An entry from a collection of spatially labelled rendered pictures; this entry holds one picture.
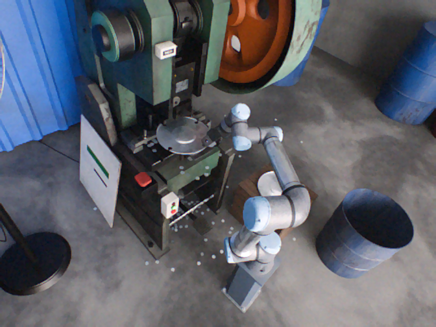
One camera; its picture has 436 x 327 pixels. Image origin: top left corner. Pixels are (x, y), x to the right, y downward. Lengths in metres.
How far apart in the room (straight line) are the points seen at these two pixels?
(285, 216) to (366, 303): 1.39
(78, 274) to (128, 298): 0.34
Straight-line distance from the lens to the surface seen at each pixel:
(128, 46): 1.21
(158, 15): 1.19
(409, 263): 2.69
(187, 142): 1.59
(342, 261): 2.18
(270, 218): 1.03
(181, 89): 1.49
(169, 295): 2.00
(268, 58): 1.50
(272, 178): 2.10
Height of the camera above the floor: 1.90
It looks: 47 degrees down
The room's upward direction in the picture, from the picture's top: 12 degrees clockwise
